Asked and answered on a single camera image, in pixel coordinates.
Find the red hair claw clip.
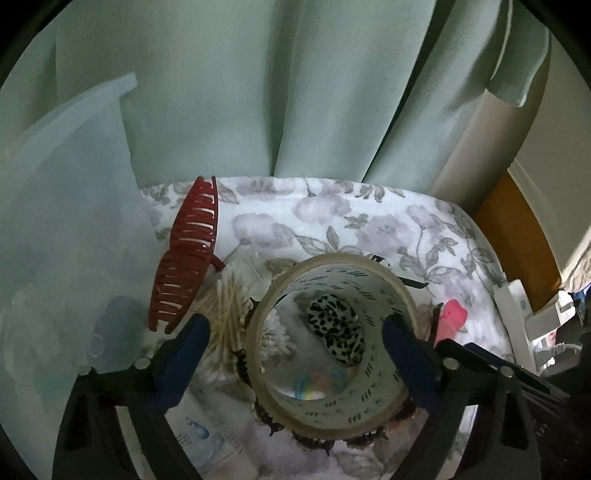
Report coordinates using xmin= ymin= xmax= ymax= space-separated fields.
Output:
xmin=147 ymin=177 xmax=224 ymax=334

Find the floral white blanket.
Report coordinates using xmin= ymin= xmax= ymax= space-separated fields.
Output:
xmin=115 ymin=174 xmax=523 ymax=480

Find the clear plastic storage bin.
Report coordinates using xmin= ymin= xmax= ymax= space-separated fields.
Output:
xmin=1 ymin=74 xmax=162 ymax=479

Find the black hair pin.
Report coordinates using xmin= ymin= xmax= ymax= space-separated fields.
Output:
xmin=370 ymin=254 xmax=431 ymax=291

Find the white charger adapter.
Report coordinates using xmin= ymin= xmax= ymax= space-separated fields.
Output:
xmin=525 ymin=290 xmax=576 ymax=342

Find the small blue white box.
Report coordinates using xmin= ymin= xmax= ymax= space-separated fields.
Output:
xmin=164 ymin=392 xmax=257 ymax=480

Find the orange wooden bed frame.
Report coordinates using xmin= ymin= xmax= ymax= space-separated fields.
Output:
xmin=473 ymin=173 xmax=562 ymax=312

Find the white bed headboard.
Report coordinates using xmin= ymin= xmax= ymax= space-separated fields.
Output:
xmin=429 ymin=38 xmax=590 ymax=291

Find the black clover bead necklace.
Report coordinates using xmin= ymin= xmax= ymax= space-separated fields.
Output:
xmin=232 ymin=294 xmax=417 ymax=455

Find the cotton swab bundle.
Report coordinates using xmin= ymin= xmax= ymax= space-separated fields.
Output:
xmin=189 ymin=256 xmax=273 ymax=382

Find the pink plastic clip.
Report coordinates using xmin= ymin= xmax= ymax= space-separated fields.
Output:
xmin=434 ymin=299 xmax=468 ymax=345

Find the brown packing tape roll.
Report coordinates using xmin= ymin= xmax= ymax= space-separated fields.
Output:
xmin=245 ymin=253 xmax=429 ymax=440

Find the green curtain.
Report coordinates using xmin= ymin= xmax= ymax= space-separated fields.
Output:
xmin=1 ymin=1 xmax=550 ymax=192

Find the white power strip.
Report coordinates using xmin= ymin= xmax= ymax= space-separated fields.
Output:
xmin=494 ymin=279 xmax=538 ymax=374

